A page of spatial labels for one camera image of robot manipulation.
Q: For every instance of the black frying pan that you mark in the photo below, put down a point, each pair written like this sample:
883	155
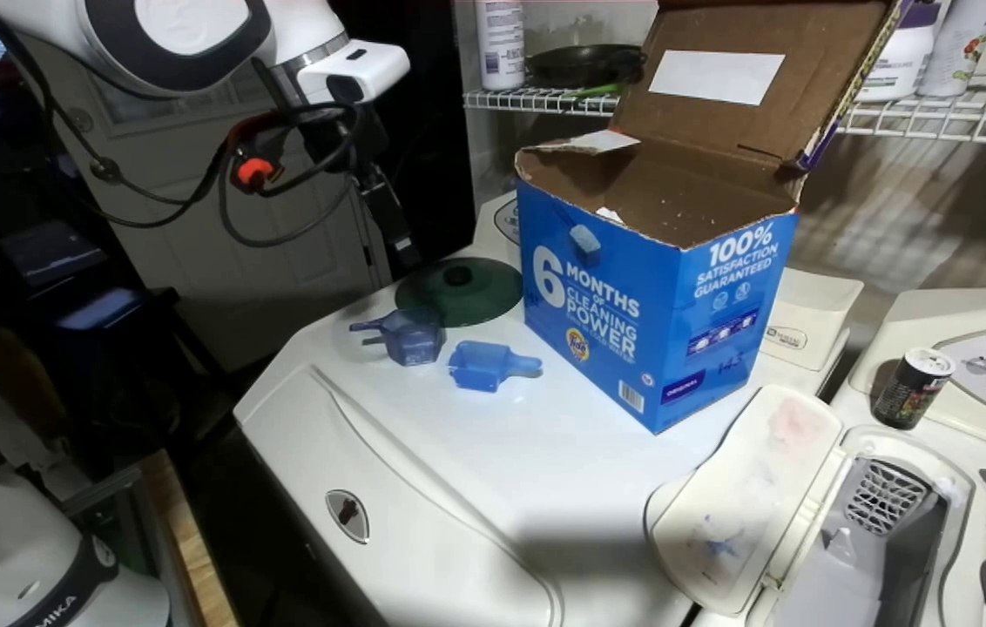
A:
583	63

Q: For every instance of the round metal door knob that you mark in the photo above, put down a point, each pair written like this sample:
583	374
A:
106	168

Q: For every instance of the grey detergent dispenser compartment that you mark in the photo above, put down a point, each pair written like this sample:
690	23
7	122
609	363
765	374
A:
885	500

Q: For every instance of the blue plastic scoop cup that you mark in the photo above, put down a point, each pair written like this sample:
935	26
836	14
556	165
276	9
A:
479	366

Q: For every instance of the purple plastic scoop cup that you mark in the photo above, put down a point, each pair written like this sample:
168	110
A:
409	340

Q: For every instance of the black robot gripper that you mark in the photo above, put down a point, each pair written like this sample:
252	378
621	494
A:
360	136

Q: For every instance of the white bottle with red print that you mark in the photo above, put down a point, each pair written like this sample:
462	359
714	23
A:
962	41

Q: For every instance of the open blue cardboard detergent box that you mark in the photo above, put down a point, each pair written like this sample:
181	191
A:
654	316

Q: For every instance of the wooden plank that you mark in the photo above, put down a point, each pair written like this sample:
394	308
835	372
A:
191	560

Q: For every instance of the white dispenser lid flap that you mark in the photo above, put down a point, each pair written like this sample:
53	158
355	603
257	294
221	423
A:
748	488

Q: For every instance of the white tub with purple lid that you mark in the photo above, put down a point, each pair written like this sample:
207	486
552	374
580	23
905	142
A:
900	57

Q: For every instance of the dark blue storage box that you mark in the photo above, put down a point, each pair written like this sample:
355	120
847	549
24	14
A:
51	250

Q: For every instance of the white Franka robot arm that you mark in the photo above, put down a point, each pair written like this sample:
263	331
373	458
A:
165	36

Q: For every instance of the white washing machine top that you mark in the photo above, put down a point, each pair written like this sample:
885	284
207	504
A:
456	488

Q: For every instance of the dark green round lid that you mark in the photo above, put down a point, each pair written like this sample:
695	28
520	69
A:
462	294

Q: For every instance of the slim white bottle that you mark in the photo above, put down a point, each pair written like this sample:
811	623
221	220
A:
498	46

